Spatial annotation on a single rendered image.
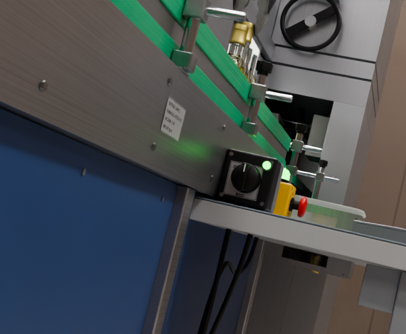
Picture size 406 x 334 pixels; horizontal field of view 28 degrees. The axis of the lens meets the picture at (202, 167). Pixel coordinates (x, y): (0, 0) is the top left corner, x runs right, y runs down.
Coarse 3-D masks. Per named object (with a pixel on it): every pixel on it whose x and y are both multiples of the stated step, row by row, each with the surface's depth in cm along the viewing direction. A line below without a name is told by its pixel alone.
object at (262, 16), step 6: (258, 0) 189; (264, 0) 188; (258, 6) 188; (264, 6) 188; (258, 12) 188; (264, 12) 188; (258, 18) 188; (264, 18) 188; (258, 24) 188; (264, 24) 189; (258, 30) 189
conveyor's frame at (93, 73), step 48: (0, 0) 54; (48, 0) 61; (96, 0) 69; (0, 48) 56; (48, 48) 63; (96, 48) 71; (144, 48) 83; (0, 96) 57; (48, 96) 64; (96, 96) 73; (144, 96) 86; (192, 96) 102; (96, 144) 76; (144, 144) 89; (192, 144) 107; (240, 144) 136; (192, 192) 114
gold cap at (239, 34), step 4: (236, 24) 182; (240, 24) 182; (232, 28) 183; (236, 28) 182; (240, 28) 182; (244, 28) 182; (232, 32) 182; (236, 32) 182; (240, 32) 182; (244, 32) 182; (232, 36) 182; (236, 36) 181; (240, 36) 182; (244, 36) 182; (232, 40) 182; (236, 40) 181; (240, 40) 182; (244, 40) 182; (244, 44) 182
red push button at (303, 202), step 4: (300, 200) 154; (304, 200) 154; (296, 204) 155; (300, 204) 153; (304, 204) 154; (292, 208) 155; (296, 208) 155; (300, 208) 153; (304, 208) 154; (300, 212) 154; (304, 212) 154; (300, 216) 154
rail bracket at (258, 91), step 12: (264, 60) 142; (264, 72) 142; (252, 84) 142; (264, 84) 142; (252, 96) 141; (264, 96) 142; (276, 96) 141; (288, 96) 141; (252, 108) 142; (252, 120) 141; (252, 132) 140
